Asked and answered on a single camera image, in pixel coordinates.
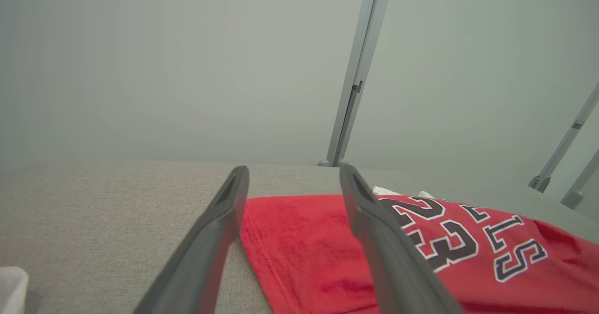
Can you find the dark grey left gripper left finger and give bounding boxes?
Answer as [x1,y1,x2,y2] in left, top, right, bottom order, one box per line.
[133,166,249,314]

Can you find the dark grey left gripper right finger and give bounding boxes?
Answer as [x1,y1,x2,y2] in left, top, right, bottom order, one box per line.
[339,163,464,314]

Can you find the red white printed jersey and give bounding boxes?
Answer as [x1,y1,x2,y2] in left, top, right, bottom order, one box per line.
[240,186,599,314]

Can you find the red shorts with white stripe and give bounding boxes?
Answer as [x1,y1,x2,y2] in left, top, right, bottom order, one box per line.
[0,266,29,314]

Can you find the grey metal partition post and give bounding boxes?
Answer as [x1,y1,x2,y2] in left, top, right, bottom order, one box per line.
[529,82,599,193]
[318,0,394,167]
[560,150,599,209]

